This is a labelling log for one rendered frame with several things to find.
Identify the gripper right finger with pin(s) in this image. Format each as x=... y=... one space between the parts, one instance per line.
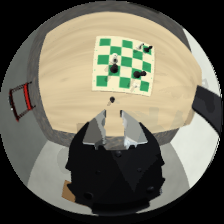
x=137 y=134

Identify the green and cream chessboard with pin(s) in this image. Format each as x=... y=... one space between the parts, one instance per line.
x=130 y=59

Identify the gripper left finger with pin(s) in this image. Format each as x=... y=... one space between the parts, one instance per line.
x=88 y=138

